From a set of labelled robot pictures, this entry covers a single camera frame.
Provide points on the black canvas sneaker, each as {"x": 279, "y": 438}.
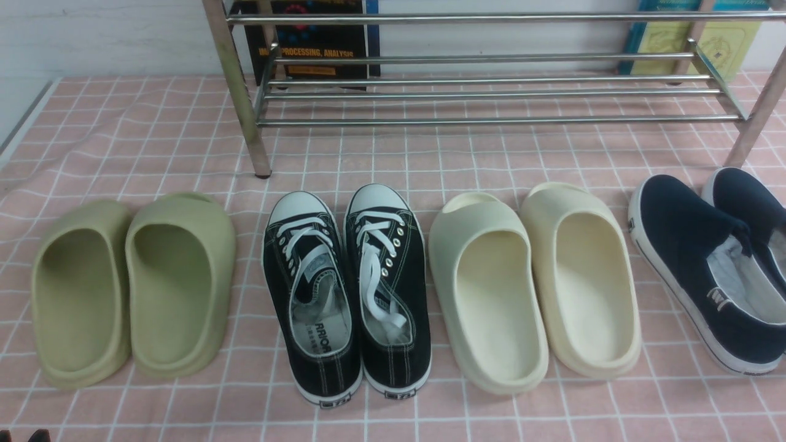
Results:
{"x": 305, "y": 273}
{"x": 385, "y": 251}

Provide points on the steel shoe rack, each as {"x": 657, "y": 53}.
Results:
{"x": 252, "y": 112}

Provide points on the cream slipper left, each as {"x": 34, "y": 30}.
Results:
{"x": 480, "y": 258}

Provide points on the cream slipper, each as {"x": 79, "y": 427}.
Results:
{"x": 480, "y": 258}
{"x": 584, "y": 280}

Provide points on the cream slipper right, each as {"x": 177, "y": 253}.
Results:
{"x": 584, "y": 280}

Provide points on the black image processing book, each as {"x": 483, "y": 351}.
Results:
{"x": 313, "y": 41}

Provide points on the green slipper inner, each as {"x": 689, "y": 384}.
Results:
{"x": 180, "y": 254}

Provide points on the green slipper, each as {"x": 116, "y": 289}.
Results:
{"x": 180, "y": 254}
{"x": 80, "y": 295}

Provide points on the navy slip-on shoe near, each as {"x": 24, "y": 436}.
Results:
{"x": 707, "y": 260}

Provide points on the navy slip-on shoe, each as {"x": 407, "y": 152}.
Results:
{"x": 741, "y": 195}
{"x": 707, "y": 260}

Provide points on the green slipper far left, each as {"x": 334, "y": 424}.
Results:
{"x": 80, "y": 295}

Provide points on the navy slip-on shoe far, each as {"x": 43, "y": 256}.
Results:
{"x": 741, "y": 195}

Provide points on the teal yellow book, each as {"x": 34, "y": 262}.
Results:
{"x": 725, "y": 43}

